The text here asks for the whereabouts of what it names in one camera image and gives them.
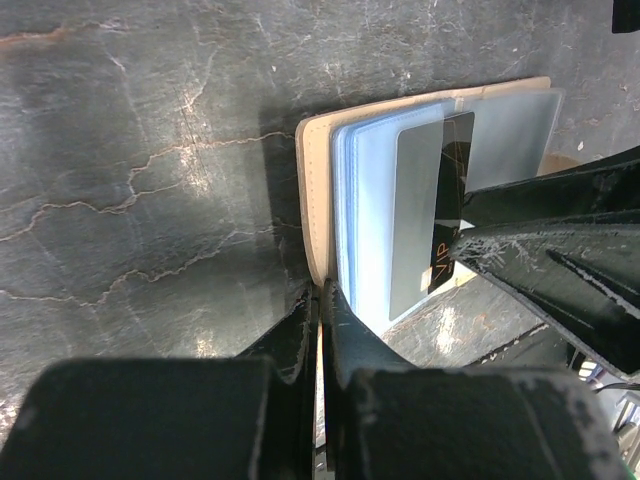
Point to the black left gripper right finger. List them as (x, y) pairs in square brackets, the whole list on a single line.
[(386, 418)]

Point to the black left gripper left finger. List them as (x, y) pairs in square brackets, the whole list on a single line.
[(251, 416)]

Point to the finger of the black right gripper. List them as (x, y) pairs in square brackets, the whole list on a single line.
[(578, 274), (601, 196)]

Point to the black VIP card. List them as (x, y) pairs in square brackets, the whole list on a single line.
[(431, 170)]

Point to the beige leather card holder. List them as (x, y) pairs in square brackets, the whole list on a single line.
[(346, 163)]

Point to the black plastic card box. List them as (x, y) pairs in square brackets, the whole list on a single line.
[(625, 16)]

